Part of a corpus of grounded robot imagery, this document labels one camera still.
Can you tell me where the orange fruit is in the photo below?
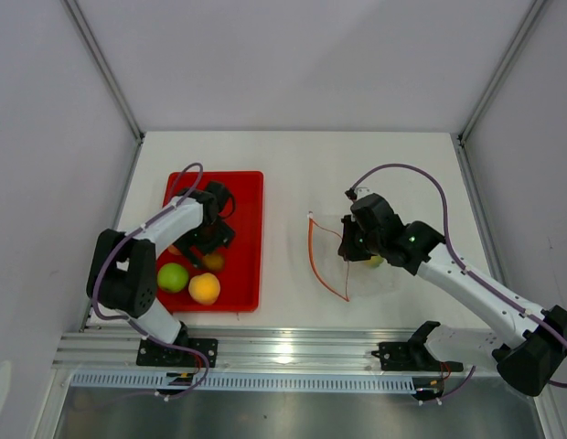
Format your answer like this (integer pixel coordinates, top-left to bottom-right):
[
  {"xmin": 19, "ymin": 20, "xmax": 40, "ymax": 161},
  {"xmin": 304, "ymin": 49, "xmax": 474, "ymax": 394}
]
[{"xmin": 188, "ymin": 273, "xmax": 221, "ymax": 305}]

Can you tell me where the aluminium frame post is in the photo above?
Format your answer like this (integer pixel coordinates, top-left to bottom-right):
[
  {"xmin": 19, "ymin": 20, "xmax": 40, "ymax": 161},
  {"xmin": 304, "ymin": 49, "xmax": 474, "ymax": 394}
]
[
  {"xmin": 457, "ymin": 0, "xmax": 551, "ymax": 147},
  {"xmin": 60, "ymin": 0, "xmax": 144, "ymax": 143}
]

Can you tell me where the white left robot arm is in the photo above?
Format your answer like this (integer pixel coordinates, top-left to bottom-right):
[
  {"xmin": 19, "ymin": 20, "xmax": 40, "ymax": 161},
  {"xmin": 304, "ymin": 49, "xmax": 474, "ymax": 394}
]
[{"xmin": 86, "ymin": 181, "xmax": 235, "ymax": 366}]

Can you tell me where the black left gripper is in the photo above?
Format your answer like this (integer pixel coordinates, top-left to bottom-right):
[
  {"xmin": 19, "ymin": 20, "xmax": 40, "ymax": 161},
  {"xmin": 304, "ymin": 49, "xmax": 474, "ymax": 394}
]
[{"xmin": 173, "ymin": 219, "xmax": 234, "ymax": 271}]

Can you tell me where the left aluminium frame post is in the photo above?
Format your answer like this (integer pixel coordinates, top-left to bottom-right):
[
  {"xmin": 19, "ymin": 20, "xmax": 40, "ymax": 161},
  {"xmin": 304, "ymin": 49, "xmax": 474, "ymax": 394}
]
[{"xmin": 60, "ymin": 0, "xmax": 144, "ymax": 143}]

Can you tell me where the red plastic tray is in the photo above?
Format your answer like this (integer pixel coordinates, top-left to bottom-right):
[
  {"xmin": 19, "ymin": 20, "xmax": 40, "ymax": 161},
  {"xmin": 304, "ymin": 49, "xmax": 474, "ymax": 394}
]
[{"xmin": 157, "ymin": 171, "xmax": 263, "ymax": 313}]

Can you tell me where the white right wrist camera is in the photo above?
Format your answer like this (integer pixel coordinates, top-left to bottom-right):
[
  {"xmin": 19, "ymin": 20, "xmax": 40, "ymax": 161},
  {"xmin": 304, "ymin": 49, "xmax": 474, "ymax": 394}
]
[{"xmin": 345, "ymin": 187, "xmax": 371, "ymax": 202}]

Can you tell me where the green apple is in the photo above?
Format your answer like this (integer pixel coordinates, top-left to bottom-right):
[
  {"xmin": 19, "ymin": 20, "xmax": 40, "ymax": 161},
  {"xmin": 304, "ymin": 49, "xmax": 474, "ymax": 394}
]
[{"xmin": 156, "ymin": 262, "xmax": 189, "ymax": 294}]

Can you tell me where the pink peach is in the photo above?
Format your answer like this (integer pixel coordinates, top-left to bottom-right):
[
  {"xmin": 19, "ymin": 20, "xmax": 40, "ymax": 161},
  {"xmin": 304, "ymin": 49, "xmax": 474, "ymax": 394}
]
[{"xmin": 167, "ymin": 245, "xmax": 182, "ymax": 256}]

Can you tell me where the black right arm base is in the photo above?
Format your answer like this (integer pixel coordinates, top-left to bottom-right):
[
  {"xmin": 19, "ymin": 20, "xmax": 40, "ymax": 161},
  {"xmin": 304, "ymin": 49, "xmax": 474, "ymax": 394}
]
[{"xmin": 371, "ymin": 321, "xmax": 443, "ymax": 372}]

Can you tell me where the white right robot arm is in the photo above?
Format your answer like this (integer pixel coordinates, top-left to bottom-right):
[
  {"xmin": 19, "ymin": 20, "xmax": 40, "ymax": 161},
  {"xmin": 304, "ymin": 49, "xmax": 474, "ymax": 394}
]
[{"xmin": 337, "ymin": 188, "xmax": 567, "ymax": 397}]

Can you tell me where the brown kiwi fruit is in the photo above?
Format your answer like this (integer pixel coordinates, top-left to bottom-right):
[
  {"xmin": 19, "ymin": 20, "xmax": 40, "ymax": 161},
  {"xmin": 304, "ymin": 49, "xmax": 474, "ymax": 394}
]
[{"xmin": 202, "ymin": 252, "xmax": 225, "ymax": 273}]

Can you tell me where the yellow green mango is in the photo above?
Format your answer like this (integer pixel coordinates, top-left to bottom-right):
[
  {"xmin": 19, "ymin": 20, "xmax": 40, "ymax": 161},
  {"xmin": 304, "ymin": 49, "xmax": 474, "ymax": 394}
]
[{"xmin": 363, "ymin": 255, "xmax": 384, "ymax": 268}]

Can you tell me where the right aluminium frame post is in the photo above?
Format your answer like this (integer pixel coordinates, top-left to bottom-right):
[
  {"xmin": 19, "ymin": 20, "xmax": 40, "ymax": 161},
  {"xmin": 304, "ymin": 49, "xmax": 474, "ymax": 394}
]
[{"xmin": 457, "ymin": 0, "xmax": 551, "ymax": 147}]

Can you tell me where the aluminium front rail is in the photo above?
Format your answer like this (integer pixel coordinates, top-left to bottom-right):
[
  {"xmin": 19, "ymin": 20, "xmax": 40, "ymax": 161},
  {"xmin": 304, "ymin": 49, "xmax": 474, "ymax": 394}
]
[{"xmin": 52, "ymin": 327, "xmax": 552, "ymax": 379}]

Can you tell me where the clear zip top bag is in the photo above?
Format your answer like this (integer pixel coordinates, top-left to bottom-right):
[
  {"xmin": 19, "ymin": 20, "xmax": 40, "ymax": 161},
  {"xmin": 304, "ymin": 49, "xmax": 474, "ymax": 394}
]
[{"xmin": 303, "ymin": 209, "xmax": 402, "ymax": 303}]

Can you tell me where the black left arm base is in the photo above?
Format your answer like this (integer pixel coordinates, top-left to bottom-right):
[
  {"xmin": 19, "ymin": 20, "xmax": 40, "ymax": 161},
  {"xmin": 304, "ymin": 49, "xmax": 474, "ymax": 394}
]
[{"xmin": 136, "ymin": 338, "xmax": 219, "ymax": 368}]

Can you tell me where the white slotted cable duct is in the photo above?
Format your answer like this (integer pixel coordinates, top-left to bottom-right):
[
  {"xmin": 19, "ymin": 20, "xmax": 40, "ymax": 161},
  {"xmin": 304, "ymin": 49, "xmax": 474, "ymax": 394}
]
[{"xmin": 70, "ymin": 369, "xmax": 416, "ymax": 394}]

